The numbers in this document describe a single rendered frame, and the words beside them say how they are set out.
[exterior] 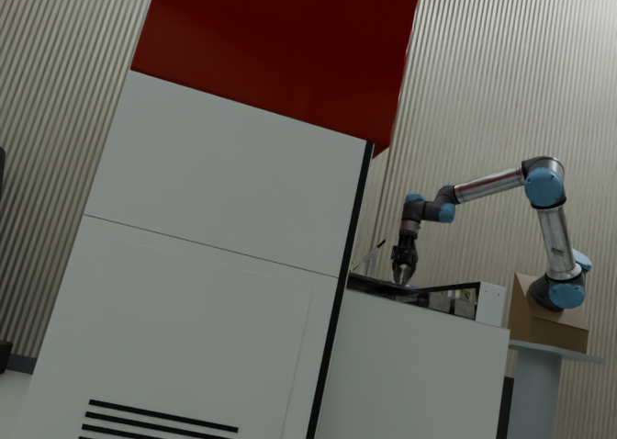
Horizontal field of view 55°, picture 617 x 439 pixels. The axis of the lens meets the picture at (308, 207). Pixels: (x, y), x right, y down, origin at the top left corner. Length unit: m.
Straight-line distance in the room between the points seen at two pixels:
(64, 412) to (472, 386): 1.17
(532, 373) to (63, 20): 4.65
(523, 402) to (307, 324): 1.11
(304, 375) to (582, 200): 5.21
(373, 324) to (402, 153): 3.92
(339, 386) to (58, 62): 4.29
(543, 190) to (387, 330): 0.70
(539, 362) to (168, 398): 1.44
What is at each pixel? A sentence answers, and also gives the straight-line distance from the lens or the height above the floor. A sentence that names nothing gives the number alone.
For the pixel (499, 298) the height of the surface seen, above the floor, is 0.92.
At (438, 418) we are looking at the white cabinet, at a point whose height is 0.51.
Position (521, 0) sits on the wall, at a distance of 6.93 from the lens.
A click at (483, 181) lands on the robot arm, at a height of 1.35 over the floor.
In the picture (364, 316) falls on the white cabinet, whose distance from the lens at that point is 1.83.
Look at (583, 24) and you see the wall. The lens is 7.24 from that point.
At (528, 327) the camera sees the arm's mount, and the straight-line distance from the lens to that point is 2.42.
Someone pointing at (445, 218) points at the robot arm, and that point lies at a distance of 2.24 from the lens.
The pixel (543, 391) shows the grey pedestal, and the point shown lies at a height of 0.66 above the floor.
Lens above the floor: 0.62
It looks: 13 degrees up
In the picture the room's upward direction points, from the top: 13 degrees clockwise
